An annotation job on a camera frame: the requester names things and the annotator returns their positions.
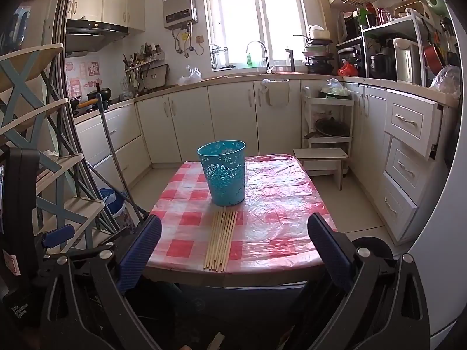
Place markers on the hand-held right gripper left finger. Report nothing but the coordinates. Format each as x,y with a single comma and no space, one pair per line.
140,253

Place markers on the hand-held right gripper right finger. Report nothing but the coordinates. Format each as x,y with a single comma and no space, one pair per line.
328,251

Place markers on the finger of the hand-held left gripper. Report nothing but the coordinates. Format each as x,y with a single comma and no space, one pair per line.
58,235

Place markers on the row of wooden chopsticks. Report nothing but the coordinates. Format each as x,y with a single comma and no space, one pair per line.
219,240

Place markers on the teal perforated plastic basket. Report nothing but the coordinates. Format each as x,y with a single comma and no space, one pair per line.
222,175

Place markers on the floral trash bin blue bag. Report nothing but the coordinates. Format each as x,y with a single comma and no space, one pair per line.
116,207

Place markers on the red white checked tablecloth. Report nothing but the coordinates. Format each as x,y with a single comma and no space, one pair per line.
277,211

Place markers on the closed cream drawer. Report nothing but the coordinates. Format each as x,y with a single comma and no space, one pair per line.
405,169
396,209

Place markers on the cream blue folding step shelf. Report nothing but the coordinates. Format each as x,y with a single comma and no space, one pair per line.
33,116

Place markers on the white step stool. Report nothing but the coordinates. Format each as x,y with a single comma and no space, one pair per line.
321,156

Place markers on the wooden table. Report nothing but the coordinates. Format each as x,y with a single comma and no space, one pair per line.
233,277

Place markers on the cream base cabinets with drawers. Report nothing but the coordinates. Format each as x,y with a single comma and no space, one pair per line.
116,135

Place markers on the black wok on stove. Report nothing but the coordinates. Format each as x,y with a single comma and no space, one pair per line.
74,102

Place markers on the black wok on trolley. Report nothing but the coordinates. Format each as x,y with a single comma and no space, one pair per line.
330,127

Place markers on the cream base cabinets beside drawers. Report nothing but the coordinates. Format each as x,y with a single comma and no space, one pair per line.
368,124

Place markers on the black pot on stove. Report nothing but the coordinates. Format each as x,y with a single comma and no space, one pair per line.
101,93

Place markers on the open cream drawer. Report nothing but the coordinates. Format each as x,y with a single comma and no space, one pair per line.
408,120

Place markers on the cream base cabinets under sink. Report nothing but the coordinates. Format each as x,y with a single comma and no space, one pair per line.
226,116

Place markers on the bag of green vegetables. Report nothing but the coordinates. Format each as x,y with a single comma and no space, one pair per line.
334,89

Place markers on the white hanging bag holder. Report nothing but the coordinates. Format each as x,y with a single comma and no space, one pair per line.
275,93

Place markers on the beige cutting board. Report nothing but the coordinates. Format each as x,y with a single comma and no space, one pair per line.
157,77

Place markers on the red plastic bag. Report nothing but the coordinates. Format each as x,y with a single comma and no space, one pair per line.
348,70

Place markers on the white plastic bag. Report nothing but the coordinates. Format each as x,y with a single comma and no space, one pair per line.
190,76

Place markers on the black range hood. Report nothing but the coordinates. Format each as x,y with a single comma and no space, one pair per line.
91,32

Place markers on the black kettle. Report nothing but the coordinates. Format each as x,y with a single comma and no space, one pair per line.
379,66

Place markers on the black toaster oven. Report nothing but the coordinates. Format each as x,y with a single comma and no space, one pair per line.
350,56

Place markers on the stack of pots and dishes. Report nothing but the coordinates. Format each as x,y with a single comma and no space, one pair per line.
318,54

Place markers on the white electric thermos pot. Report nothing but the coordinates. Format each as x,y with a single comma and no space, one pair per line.
406,60

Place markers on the green dish soap bottle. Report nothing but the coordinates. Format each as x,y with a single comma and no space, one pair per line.
249,60

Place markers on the clear plastic bag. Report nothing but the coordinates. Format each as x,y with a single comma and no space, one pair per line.
447,80

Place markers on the chrome sink faucet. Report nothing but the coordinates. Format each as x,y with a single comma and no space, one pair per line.
263,53

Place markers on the red hanging pan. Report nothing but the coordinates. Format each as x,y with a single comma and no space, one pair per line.
433,58

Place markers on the black microwave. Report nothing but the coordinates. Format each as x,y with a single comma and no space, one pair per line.
351,25

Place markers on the white countertop shelf rack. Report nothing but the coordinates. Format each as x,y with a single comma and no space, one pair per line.
394,25

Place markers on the kitchen window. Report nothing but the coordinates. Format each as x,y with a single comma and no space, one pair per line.
255,18

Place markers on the pink wall stickers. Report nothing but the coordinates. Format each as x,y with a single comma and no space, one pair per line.
82,78

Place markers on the grey sliding door frame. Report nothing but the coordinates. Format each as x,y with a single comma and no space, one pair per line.
64,62

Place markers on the wall spice rack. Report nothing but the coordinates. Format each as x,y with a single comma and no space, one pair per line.
144,60

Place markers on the cream wall cabinets above hood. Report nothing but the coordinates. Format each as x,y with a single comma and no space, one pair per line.
109,0

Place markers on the grey wall water heater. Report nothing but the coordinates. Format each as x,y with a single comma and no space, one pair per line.
178,7

